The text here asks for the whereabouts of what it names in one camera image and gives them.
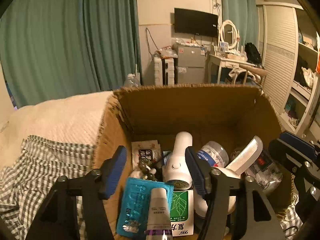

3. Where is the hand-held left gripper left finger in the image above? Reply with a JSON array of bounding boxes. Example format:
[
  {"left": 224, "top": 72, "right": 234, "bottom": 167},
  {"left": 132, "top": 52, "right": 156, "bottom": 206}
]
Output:
[{"left": 25, "top": 145, "right": 127, "bottom": 240}]

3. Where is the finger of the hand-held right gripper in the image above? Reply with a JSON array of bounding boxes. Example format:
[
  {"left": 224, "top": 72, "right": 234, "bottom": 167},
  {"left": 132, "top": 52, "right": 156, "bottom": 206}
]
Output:
[
  {"left": 269, "top": 139, "right": 320, "bottom": 178},
  {"left": 279, "top": 131, "right": 320, "bottom": 157}
]

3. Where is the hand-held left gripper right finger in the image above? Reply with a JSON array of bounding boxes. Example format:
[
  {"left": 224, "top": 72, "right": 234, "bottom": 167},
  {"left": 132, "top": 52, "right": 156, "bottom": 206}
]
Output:
[{"left": 185, "top": 146, "right": 285, "bottom": 240}]

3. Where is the white handheld device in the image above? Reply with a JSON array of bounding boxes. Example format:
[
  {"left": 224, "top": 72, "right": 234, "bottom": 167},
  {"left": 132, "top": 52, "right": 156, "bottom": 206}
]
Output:
[{"left": 162, "top": 131, "right": 194, "bottom": 190}]

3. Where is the blue label plastic jar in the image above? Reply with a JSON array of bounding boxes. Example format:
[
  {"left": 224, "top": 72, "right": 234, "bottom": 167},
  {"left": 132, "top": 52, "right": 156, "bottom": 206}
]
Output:
[{"left": 196, "top": 141, "right": 229, "bottom": 168}]

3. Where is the blue foil packet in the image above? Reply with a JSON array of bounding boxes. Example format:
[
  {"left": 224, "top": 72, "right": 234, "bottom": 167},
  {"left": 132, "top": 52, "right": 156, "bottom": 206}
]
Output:
[{"left": 116, "top": 177, "right": 174, "bottom": 237}]

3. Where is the white and purple tube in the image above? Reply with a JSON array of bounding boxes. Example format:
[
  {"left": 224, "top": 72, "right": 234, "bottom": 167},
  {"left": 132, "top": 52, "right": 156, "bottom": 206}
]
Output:
[{"left": 145, "top": 187, "right": 173, "bottom": 240}]

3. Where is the brown cardboard box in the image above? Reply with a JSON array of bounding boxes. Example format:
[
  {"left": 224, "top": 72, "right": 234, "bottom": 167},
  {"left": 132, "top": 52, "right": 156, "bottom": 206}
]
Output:
[{"left": 94, "top": 84, "right": 294, "bottom": 240}]

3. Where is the clear plastic jar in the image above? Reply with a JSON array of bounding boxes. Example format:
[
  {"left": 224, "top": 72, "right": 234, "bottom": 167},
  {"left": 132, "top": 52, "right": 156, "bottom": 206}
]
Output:
[{"left": 231, "top": 146, "right": 284, "bottom": 195}]

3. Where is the small printed packet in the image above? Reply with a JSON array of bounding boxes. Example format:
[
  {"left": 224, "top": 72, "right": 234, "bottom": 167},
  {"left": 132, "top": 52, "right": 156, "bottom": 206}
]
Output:
[{"left": 131, "top": 140, "right": 162, "bottom": 170}]

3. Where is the green and white medicine box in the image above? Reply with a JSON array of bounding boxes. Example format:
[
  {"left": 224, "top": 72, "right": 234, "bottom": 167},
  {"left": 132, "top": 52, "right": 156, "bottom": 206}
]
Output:
[{"left": 168, "top": 189, "right": 195, "bottom": 237}]

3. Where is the white comb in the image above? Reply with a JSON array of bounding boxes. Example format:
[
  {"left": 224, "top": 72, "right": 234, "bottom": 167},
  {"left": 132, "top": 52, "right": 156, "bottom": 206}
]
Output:
[{"left": 225, "top": 135, "right": 264, "bottom": 175}]

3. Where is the grey checkered cloth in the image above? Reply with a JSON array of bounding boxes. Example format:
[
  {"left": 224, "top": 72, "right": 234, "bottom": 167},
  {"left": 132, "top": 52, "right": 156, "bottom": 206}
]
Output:
[{"left": 0, "top": 135, "right": 300, "bottom": 240}]

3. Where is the white quilt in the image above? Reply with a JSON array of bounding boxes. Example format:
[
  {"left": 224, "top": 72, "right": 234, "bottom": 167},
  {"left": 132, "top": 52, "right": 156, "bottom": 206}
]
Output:
[{"left": 0, "top": 91, "right": 115, "bottom": 160}]

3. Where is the wooden chair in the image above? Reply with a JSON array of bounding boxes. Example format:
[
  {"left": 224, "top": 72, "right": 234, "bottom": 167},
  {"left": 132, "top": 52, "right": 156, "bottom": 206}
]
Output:
[{"left": 230, "top": 64, "right": 267, "bottom": 84}]

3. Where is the white wardrobe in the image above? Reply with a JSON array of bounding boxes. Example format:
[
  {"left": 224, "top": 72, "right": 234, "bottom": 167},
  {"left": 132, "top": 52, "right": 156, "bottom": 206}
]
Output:
[{"left": 256, "top": 2, "right": 320, "bottom": 135}]

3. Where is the clear water bottle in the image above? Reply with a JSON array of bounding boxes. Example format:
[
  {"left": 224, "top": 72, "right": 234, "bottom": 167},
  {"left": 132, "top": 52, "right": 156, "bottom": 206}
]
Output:
[{"left": 124, "top": 74, "right": 140, "bottom": 87}]

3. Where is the black bag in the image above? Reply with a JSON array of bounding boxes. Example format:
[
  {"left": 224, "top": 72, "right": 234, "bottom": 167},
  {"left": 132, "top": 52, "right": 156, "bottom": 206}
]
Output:
[{"left": 244, "top": 42, "right": 262, "bottom": 64}]

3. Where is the white dressing table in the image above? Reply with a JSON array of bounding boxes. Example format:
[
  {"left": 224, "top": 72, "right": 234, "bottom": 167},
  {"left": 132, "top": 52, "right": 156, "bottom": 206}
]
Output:
[{"left": 207, "top": 50, "right": 250, "bottom": 84}]

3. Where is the grey small fridge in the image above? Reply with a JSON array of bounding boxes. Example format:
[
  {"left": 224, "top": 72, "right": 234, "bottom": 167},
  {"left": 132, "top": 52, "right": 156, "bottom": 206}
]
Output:
[{"left": 174, "top": 44, "right": 208, "bottom": 84}]

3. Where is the white round vanity mirror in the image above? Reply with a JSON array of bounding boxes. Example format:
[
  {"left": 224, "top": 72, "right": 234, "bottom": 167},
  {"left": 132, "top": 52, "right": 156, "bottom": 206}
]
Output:
[{"left": 219, "top": 19, "right": 239, "bottom": 50}]

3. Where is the narrow teal curtain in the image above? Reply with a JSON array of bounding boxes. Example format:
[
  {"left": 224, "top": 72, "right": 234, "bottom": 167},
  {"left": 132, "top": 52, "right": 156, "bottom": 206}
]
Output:
[{"left": 219, "top": 0, "right": 259, "bottom": 48}]

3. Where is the wide teal curtain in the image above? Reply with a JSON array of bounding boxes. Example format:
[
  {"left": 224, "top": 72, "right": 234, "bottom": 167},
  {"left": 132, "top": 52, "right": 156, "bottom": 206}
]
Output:
[{"left": 0, "top": 0, "right": 140, "bottom": 108}]

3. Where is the green bead bracelet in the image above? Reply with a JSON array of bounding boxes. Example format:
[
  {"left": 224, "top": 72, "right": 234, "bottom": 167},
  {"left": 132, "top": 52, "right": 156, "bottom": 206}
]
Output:
[{"left": 137, "top": 161, "right": 158, "bottom": 182}]

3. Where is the wall cable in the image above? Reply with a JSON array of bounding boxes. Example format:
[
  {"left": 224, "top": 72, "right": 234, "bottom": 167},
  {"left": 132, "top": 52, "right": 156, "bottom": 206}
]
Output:
[{"left": 145, "top": 27, "right": 160, "bottom": 53}]

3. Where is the black wall television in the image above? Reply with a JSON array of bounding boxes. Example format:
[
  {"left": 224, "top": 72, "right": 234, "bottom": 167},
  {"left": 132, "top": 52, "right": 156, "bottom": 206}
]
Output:
[{"left": 174, "top": 8, "right": 218, "bottom": 37}]

